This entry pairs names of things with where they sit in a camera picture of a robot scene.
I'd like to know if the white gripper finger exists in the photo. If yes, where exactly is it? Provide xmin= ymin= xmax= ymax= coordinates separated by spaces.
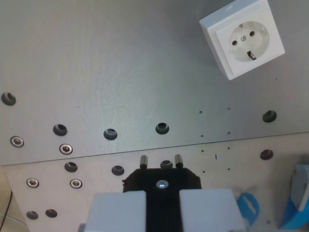
xmin=179 ymin=188 xmax=247 ymax=232
xmin=85 ymin=190 xmax=147 ymax=232

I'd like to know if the black power plug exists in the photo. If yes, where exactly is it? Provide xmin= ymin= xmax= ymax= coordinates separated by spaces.
xmin=122 ymin=154 xmax=202 ymax=232

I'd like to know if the small blue plastic part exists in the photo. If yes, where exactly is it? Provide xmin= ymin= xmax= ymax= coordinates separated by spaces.
xmin=237 ymin=191 xmax=261 ymax=227

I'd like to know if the large blue plastic part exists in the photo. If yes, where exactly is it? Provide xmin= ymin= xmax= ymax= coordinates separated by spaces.
xmin=279 ymin=164 xmax=309 ymax=231

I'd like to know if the thin black cable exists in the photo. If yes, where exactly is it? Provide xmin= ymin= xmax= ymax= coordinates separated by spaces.
xmin=0 ymin=190 xmax=14 ymax=218

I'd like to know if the white wall socket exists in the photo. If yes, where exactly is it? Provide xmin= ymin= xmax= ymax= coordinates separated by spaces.
xmin=198 ymin=0 xmax=286 ymax=81

